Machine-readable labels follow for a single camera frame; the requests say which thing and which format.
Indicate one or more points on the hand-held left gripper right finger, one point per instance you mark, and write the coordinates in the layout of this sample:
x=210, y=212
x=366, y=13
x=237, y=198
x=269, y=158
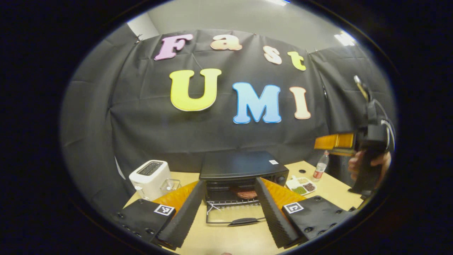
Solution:
x=274, y=216

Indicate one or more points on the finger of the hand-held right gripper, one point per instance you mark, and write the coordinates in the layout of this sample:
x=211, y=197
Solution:
x=334, y=141

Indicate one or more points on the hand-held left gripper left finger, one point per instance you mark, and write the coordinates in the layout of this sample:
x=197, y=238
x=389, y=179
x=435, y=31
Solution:
x=182, y=214

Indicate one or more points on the red meat patty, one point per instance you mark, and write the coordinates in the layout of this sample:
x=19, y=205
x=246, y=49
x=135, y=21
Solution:
x=246, y=194

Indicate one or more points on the black electric oven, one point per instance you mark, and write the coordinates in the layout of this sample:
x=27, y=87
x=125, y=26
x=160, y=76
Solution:
x=240, y=164

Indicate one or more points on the clear plastic basket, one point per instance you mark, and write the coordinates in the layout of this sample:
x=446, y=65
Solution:
x=171, y=186

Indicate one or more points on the clear bottle with red label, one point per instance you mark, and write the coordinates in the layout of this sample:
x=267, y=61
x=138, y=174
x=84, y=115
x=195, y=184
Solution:
x=320, y=169

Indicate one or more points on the white divided plate of beans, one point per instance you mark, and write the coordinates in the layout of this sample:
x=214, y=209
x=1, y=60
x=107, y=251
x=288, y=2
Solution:
x=300, y=186

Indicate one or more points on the white toaster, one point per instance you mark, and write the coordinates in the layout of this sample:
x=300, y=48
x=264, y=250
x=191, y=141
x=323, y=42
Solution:
x=148, y=179

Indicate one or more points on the black backdrop cloth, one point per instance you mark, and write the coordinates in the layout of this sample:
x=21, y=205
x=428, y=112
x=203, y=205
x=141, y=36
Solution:
x=148, y=124

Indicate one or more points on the ceiling light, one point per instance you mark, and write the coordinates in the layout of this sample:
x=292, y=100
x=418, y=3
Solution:
x=345, y=39
x=279, y=1

